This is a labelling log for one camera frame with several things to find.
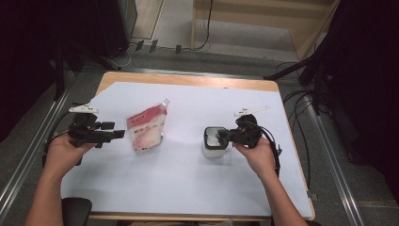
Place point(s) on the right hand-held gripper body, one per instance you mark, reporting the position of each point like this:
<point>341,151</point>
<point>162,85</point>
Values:
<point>247,133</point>

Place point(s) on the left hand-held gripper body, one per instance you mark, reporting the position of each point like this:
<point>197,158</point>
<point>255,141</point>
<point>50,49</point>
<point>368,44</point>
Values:
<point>86,133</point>

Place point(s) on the red and white refill pouch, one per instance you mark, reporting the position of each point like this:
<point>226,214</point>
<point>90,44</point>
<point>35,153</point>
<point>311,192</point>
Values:
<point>146,132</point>

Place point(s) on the person's right hand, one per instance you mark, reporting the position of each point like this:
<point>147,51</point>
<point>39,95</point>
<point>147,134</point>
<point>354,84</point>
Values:
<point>258,157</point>

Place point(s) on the person's left hand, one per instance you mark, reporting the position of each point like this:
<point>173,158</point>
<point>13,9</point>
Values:
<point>64,157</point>

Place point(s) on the white paper sheet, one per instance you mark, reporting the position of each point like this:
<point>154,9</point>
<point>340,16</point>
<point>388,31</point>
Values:
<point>200,188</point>

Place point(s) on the black stand with pole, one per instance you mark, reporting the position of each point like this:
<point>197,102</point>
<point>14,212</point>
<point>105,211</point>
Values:
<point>60,72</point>

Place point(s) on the wooden table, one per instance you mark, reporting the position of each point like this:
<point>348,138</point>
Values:
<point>188,77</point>

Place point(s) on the black stand with legs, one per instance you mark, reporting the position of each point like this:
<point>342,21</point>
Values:
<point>288,70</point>

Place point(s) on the dark rounded object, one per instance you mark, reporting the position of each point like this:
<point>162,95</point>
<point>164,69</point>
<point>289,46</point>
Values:
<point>76,212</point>

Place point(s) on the black floor tape strip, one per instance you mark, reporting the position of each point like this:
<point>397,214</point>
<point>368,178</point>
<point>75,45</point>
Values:
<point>178,49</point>
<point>153,46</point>
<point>139,45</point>

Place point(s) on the dark cabinet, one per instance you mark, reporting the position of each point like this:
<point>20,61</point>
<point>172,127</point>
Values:
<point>113,25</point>

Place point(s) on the black curtain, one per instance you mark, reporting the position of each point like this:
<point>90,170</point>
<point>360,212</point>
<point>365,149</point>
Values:
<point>25,47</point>
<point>370,94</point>

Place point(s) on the metal floor rail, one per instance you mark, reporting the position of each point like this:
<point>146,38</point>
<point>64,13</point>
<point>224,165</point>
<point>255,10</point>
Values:
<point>188,72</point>
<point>22,175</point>
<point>338,175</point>

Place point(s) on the light wooden shelf frame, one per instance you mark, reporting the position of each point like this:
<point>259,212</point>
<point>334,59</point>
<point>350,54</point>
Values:
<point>307,40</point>

